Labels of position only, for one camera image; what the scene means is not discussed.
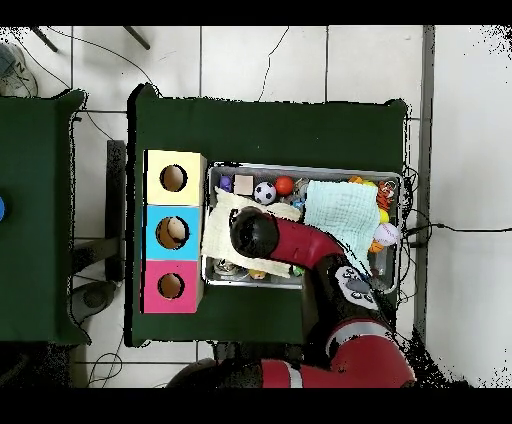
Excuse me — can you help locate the side table with green cloth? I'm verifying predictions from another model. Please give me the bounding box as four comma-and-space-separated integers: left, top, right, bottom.
0, 89, 92, 346

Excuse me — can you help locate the tiger striped toy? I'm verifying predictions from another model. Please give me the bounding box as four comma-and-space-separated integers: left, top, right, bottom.
375, 180, 398, 211

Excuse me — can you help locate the person's foot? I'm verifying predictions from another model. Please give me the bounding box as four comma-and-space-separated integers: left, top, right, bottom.
0, 41, 39, 98

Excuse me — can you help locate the black metal leg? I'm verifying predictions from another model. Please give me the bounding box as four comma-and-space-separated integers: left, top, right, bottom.
121, 25, 151, 51
29, 25, 59, 53

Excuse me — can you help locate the thin black floor cable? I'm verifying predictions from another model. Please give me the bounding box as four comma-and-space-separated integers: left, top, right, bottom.
257, 25, 290, 102

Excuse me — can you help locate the black and white soccer ball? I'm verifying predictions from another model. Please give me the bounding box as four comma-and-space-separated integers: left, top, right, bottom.
253, 181, 278, 206

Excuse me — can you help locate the wooden box with three holes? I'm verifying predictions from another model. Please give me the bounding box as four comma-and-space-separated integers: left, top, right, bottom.
141, 149, 208, 314

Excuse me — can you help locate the mint green cloth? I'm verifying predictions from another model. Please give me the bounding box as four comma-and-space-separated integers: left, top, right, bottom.
303, 179, 381, 277

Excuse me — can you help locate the white baseball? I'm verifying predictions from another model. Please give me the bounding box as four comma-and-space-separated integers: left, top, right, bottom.
372, 222, 401, 247

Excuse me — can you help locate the cream yellow cloth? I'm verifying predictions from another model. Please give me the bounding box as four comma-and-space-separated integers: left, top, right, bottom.
200, 186, 303, 279

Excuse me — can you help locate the clear mesh bin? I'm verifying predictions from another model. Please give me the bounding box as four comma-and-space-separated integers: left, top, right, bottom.
201, 161, 403, 295

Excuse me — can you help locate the wooden cube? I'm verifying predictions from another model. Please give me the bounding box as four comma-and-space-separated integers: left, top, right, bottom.
233, 174, 255, 196

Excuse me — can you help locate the orange red ball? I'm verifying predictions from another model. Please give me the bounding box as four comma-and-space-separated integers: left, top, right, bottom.
274, 175, 296, 197

